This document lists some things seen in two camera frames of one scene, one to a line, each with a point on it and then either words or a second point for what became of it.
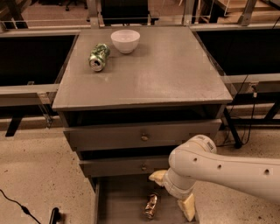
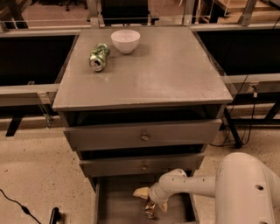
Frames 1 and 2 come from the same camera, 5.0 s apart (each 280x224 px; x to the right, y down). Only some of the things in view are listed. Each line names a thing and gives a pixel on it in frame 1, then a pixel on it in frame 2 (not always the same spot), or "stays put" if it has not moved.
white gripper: (171, 184) to (155, 193)
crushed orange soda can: (150, 206) stays put
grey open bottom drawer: (122, 200) stays put
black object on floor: (55, 216) stays put
